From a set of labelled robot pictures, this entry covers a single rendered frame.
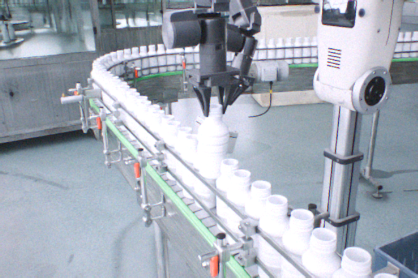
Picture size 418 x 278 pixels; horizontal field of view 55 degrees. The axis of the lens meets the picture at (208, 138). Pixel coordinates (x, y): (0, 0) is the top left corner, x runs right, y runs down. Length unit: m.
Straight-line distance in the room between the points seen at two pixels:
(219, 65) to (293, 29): 4.32
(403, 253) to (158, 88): 1.81
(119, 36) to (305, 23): 2.66
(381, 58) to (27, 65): 3.30
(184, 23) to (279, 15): 4.29
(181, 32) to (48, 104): 3.46
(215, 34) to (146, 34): 5.50
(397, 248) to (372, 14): 0.66
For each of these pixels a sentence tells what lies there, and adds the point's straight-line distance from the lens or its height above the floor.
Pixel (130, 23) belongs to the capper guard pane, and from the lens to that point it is 6.23.
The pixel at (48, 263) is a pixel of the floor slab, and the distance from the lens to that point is 2.65.
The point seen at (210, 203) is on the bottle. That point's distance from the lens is 1.00.
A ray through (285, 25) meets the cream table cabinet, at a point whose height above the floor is 1.00.
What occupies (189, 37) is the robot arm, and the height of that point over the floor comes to 1.43.
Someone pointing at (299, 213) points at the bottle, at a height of 1.16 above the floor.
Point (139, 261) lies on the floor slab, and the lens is 2.51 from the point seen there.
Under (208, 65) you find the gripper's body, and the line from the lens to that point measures 0.82.
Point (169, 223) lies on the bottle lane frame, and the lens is 1.17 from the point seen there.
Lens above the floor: 1.53
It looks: 22 degrees down
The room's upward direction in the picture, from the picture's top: 1 degrees counter-clockwise
